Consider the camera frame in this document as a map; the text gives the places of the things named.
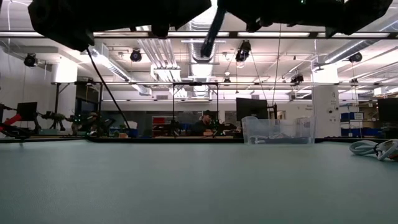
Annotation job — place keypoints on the green table mat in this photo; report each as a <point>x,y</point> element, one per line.
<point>199,193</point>

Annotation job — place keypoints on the overhead frame bar with lights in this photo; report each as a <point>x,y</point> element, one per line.
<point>118,35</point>

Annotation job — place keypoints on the black background robot arm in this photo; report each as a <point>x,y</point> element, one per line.
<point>53,116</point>

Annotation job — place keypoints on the red black background robot arm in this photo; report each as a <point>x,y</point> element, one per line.
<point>12,119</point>

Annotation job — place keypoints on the white box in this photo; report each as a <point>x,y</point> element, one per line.
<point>132,124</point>

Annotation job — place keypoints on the blue storage bins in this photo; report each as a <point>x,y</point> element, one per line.
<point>348,116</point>

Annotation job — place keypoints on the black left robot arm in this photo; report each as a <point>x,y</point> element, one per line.
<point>62,18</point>

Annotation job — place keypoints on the black metal table frame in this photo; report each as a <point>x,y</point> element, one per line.
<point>155,140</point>

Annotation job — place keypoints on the clear plastic container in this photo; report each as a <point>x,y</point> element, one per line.
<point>248,130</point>

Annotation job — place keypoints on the red storage bin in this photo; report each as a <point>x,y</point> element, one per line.
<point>158,120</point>

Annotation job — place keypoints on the black ceiling spotlight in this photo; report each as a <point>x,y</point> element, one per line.
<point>297,78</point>
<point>136,55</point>
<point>355,57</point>
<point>30,60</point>
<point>243,51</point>

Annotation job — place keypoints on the gray horizontal rail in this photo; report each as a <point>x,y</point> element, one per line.
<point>280,84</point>

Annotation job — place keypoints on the black computer monitor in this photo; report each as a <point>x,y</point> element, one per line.
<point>26,111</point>
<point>388,110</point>
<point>252,109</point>

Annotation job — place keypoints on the black background rig frame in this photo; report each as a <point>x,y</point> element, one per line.
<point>196,83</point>

